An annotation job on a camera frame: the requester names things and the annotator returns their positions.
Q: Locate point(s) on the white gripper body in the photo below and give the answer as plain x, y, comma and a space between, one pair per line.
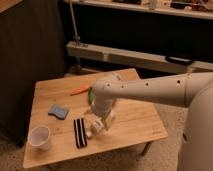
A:
102, 107

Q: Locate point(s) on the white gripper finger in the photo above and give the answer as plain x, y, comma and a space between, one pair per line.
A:
89, 114
109, 120

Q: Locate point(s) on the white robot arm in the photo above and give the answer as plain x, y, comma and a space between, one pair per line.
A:
192, 90

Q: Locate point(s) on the metal pole stand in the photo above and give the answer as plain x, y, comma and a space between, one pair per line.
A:
76, 36

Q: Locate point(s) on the green plate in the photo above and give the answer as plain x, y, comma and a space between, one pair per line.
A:
90, 96

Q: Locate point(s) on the orange carrot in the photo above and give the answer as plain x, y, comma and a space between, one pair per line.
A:
79, 90

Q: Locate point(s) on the blue sponge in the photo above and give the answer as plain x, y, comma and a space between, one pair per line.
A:
58, 112

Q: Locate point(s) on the wooden folding table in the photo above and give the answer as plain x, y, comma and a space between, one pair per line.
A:
136, 122

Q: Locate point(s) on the white paper cup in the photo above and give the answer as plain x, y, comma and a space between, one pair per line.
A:
40, 137

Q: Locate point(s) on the long white shelf beam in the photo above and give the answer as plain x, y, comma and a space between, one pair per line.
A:
134, 59

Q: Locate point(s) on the upper white shelf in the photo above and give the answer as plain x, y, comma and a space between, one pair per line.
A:
141, 8

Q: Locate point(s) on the black handle on beam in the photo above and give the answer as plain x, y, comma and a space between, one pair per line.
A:
180, 61

